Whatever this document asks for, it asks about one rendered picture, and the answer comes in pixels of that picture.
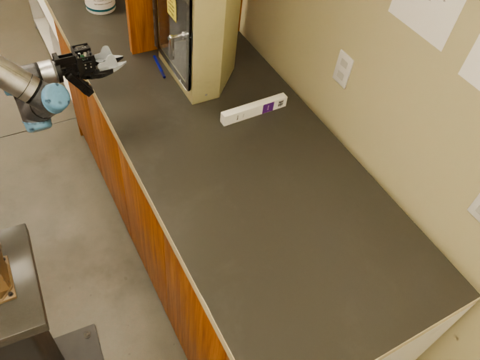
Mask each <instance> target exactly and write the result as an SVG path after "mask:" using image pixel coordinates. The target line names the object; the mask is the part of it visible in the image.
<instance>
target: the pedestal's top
mask: <svg viewBox="0 0 480 360"><path fill-rule="evenodd" d="M0 244H1V247H2V248H1V251H2V255H3V256H6V255H7V256H8V258H9V264H10V267H11V273H12V276H13V280H14V286H15V289H16V295H17V299H13V300H11V301H8V302H5V303H2V304H0V348H1V347H3V346H6V345H9V344H12V343H15V342H17V341H21V340H23V339H26V338H29V337H31V336H34V335H37V334H40V333H42V332H45V331H48V330H49V323H48V319H47V315H46V309H45V306H44V300H43V296H42V292H41V286H40V282H39V276H38V272H37V269H36V262H35V259H34V253H33V249H32V245H31V239H30V236H29V230H28V229H27V226H26V224H25V223H24V224H19V225H16V226H12V227H9V228H6V229H2V230H0Z"/></svg>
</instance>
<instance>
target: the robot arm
mask: <svg viewBox="0 0 480 360"><path fill-rule="evenodd" d="M81 45H84V46H81ZM75 46H80V47H75ZM70 48H71V49H70V50H71V53H68V54H62V55H57V53H52V54H51V55H52V58H53V59H52V60H50V59H48V60H44V61H38V62H34V63H31V64H24V65H21V66H18V65H16V64H15V63H13V62H12V61H9V60H8V59H6V58H5V57H3V56H2V55H0V89H2V90H4V93H5V94H6V95H7V96H13V97H14V99H15V101H16V105H17V107H18V109H19V113H20V115H21V119H22V123H24V126H25V128H26V130H27V131H28V132H29V133H34V132H38V131H43V130H45V129H49V128H51V127H52V122H51V117H52V116H54V115H56V114H59V113H61V112H62V111H63V110H64V109H65V108H66V107H67V106H68V105H69V103H70V94H69V92H68V90H67V89H66V88H65V87H64V86H63V85H61V84H59V83H62V82H64V78H63V76H64V77H65V79H67V80H68V81H69V82H71V83H72V84H73V85H74V86H75V87H76V88H78V89H79V90H80V91H81V92H82V93H83V94H85V95H87V96H88V97H90V96H91V95H92V94H93V93H94V90H93V87H92V86H91V84H90V83H89V82H87V81H84V79H85V80H87V79H100V78H104V77H106V76H108V75H110V74H112V73H114V72H115V71H117V70H118V69H120V68H121V67H122V66H123V65H124V64H126V61H120V60H121V59H123V56H120V55H113V54H112V52H111V50H110V48H109V47H108V46H103V47H102V48H101V52H100V53H99V54H95V55H93V54H92V52H91V48H90V46H89V45H88V44H87V43H83V44H77V45H73V46H70ZM119 61H120V62H119ZM117 62H118V63H117ZM96 66H97V67H98V69H97V68H96Z"/></svg>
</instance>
